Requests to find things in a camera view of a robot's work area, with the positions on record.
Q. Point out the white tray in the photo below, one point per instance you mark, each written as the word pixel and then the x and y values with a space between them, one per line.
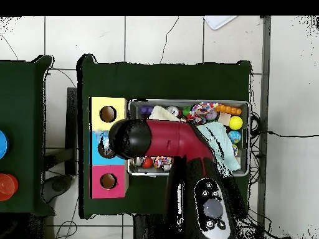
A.
pixel 219 21

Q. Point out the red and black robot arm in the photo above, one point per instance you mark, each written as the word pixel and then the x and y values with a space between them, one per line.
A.
pixel 174 137

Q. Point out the cream waffle cloth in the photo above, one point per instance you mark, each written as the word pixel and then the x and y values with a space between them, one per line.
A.
pixel 162 114

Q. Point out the blue globe ball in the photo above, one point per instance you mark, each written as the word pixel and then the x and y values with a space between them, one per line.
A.
pixel 234 137

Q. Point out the dark green side table cloth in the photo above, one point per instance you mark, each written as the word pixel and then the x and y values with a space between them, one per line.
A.
pixel 22 112

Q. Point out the crumpled colourful spotted cloth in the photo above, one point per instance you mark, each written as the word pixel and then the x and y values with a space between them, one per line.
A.
pixel 162 161

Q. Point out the mint green waffle cloth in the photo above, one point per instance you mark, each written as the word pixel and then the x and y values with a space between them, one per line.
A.
pixel 228 149

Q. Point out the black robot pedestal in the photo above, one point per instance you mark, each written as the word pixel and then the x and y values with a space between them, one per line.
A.
pixel 149 229

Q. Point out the black metal stand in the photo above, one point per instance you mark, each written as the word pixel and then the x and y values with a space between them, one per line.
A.
pixel 71 124

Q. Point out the large colourful spotted cloth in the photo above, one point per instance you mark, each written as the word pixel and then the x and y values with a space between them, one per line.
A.
pixel 201 112

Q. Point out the wooden box with three holes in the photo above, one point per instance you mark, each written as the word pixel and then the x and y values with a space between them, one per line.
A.
pixel 108 184

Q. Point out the yellow tennis ball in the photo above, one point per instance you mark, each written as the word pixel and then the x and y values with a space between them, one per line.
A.
pixel 235 123

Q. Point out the orange plastic toy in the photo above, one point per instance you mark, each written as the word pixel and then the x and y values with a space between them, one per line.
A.
pixel 228 109

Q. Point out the blue round lid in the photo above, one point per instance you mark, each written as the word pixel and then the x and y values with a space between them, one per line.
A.
pixel 3 145

